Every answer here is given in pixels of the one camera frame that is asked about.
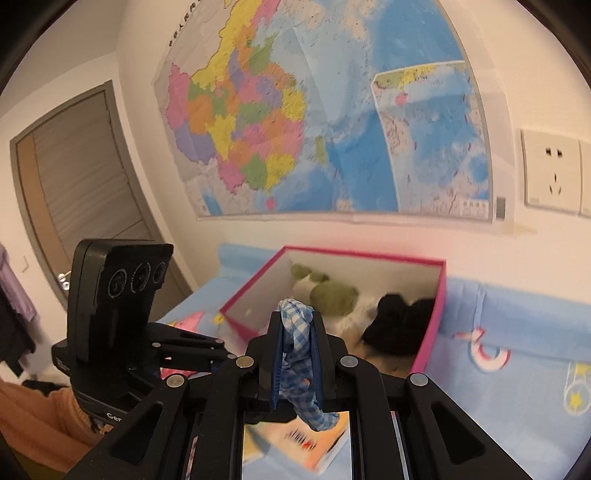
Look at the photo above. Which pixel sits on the white wall socket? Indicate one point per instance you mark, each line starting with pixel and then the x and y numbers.
pixel 551 170

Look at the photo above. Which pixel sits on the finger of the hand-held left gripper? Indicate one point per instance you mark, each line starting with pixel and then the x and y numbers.
pixel 189 338
pixel 198 361

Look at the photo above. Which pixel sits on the person's left forearm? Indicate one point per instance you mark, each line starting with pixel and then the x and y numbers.
pixel 37 415

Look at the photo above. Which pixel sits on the purple hanging garment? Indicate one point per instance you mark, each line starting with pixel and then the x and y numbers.
pixel 16 286

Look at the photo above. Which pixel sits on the black hanging garment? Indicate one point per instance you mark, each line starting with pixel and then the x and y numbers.
pixel 14 337

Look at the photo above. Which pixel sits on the pink wet wipes packet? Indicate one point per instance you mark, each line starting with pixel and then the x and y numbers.
pixel 318 450

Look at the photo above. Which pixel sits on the green frog plush toy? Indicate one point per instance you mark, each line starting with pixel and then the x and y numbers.
pixel 332 295

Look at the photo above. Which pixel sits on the grey wooden door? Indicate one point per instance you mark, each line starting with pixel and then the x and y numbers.
pixel 83 184

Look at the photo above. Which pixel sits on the small white wall plate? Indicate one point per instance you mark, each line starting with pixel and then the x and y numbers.
pixel 25 264

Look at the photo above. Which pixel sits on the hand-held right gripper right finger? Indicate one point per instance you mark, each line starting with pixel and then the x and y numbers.
pixel 317 364

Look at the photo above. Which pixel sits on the black fabric bundle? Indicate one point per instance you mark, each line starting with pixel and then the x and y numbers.
pixel 397 323

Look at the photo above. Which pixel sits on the blue checkered scrunchie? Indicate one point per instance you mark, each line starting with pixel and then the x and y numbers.
pixel 295 323

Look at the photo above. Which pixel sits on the colourful wall map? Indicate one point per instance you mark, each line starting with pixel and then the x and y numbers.
pixel 323 115

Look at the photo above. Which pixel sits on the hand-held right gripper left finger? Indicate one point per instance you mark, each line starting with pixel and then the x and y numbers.
pixel 275 364

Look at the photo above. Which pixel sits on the pink cardboard box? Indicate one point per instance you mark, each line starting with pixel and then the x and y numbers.
pixel 429 332

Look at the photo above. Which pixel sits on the blue cartoon printed blanket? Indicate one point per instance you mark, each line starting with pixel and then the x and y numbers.
pixel 508 346

